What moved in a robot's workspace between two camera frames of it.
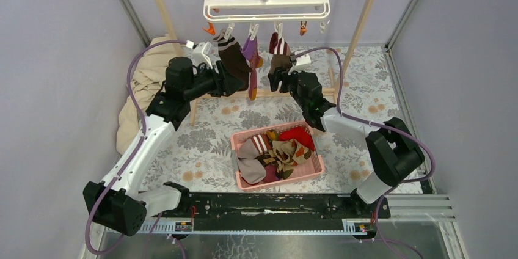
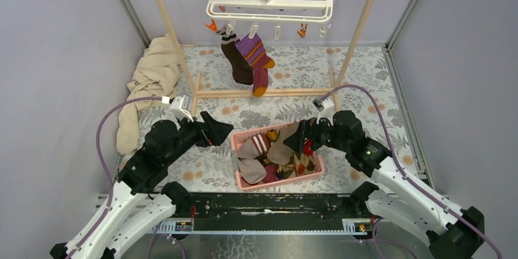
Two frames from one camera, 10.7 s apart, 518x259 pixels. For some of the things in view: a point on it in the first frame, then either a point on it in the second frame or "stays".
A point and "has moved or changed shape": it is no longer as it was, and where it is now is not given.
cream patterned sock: [289, 153] has moved or changed shape
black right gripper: [281, 74] to [308, 129]
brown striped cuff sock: [280, 52] to [280, 152]
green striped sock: [272, 135] stays
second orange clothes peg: [303, 27] stays
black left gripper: [225, 83] to [212, 132]
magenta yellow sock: [270, 175] stays
